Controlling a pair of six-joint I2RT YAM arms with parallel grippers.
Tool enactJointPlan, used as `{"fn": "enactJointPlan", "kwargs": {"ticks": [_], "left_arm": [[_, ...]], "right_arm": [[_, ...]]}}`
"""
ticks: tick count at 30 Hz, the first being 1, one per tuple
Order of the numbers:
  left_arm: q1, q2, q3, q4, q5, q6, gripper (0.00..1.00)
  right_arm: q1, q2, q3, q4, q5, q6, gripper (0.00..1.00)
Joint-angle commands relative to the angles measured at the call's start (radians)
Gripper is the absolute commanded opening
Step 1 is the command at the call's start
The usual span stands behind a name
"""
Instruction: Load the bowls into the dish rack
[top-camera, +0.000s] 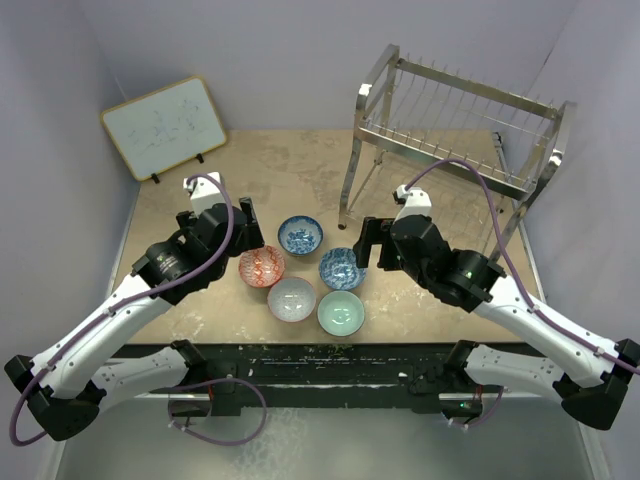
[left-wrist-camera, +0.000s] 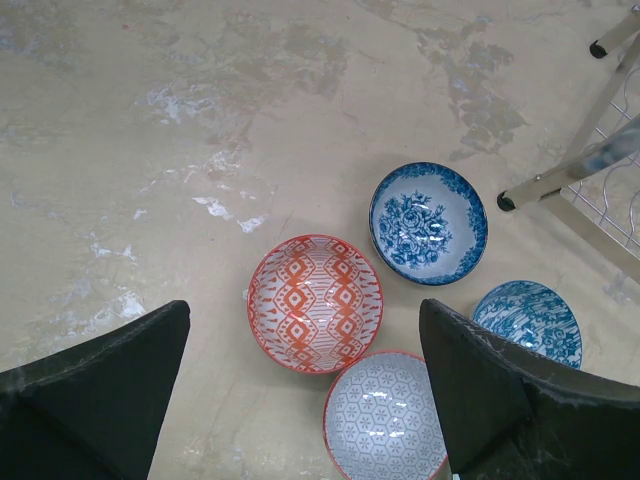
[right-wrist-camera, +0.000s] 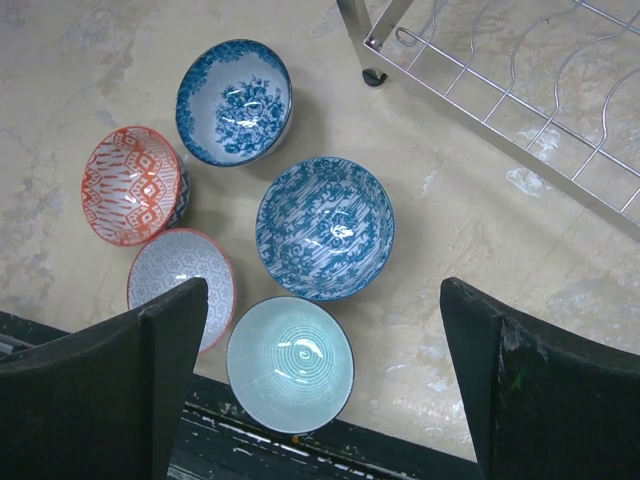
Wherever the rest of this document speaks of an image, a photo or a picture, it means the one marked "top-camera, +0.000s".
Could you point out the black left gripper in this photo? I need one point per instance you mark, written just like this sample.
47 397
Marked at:
250 237

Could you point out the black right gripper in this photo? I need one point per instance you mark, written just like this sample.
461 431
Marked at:
373 232

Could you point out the dark blue patterned bowl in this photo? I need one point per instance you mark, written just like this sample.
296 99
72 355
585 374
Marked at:
338 269

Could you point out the mint green bowl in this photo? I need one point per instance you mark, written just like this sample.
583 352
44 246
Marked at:
341 313

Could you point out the grey hexagon red-rim bowl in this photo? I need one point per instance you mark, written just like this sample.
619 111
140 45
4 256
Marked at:
292 299

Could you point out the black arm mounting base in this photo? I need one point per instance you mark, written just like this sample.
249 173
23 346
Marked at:
407 376

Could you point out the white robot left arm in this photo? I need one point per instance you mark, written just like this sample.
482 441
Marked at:
67 386

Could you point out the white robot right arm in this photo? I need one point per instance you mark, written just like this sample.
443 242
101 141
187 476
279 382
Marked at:
586 374

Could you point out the steel dish rack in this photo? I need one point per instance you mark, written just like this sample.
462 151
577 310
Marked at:
501 150

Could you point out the orange patterned bowl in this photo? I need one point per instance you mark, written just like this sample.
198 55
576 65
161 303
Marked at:
262 267

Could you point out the blue floral rim bowl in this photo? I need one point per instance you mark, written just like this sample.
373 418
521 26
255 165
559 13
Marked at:
300 235

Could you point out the yellow framed whiteboard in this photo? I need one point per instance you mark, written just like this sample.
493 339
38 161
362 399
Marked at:
165 128

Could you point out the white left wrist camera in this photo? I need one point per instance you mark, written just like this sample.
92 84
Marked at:
203 193

